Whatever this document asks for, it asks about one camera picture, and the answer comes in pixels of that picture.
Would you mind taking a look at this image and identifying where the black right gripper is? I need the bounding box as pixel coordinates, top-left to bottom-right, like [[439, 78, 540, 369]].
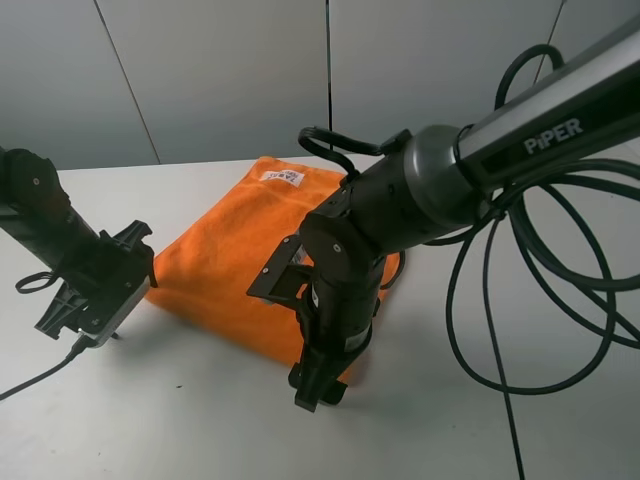
[[288, 294, 373, 413]]

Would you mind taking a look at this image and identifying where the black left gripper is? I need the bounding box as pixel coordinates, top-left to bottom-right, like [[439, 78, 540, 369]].
[[35, 220, 158, 339]]

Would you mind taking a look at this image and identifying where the orange towel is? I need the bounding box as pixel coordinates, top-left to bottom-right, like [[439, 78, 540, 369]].
[[144, 156, 405, 391]]

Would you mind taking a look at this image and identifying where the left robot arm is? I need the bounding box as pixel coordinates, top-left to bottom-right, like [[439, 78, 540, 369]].
[[1, 149, 157, 348]]

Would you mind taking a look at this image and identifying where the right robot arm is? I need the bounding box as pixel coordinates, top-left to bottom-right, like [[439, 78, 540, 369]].
[[289, 19, 639, 411]]

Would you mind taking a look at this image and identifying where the white towel label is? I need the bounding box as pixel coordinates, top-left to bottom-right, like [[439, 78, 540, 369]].
[[260, 169, 305, 188]]

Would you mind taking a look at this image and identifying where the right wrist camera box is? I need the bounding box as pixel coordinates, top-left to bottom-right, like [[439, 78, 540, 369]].
[[247, 234, 312, 310]]

